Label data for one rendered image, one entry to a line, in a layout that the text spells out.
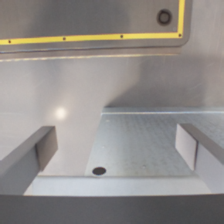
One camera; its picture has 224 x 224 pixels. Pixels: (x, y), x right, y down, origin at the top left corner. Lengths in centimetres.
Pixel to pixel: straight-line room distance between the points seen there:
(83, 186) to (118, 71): 63
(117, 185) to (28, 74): 76
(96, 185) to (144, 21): 42
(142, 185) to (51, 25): 45
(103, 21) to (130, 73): 37
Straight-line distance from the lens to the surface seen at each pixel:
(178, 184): 27
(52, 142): 17
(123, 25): 50
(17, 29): 57
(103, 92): 82
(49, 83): 88
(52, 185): 28
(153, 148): 44
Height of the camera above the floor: 81
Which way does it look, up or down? 74 degrees down
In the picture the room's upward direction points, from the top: 175 degrees counter-clockwise
